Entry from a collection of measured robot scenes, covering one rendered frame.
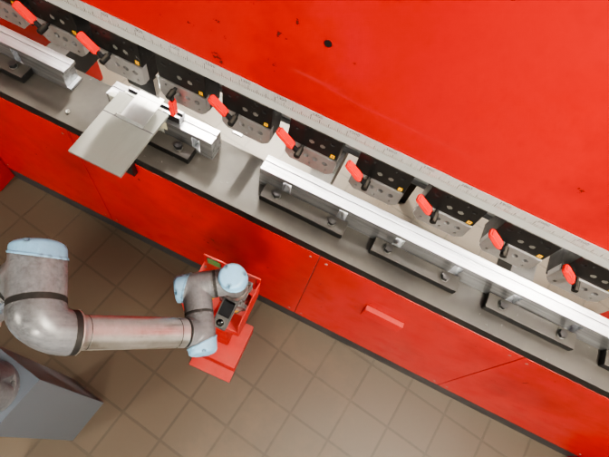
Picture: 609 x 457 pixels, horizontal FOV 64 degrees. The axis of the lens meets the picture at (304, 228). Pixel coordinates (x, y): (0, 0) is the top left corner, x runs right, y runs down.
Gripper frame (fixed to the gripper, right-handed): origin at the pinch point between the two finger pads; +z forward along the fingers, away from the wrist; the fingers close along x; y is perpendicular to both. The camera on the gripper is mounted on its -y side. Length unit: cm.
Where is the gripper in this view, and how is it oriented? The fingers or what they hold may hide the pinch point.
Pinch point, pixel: (234, 307)
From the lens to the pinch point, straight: 162.3
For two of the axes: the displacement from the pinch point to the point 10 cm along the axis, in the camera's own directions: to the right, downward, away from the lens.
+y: 3.9, -8.5, 3.5
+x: -9.2, -4.0, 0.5
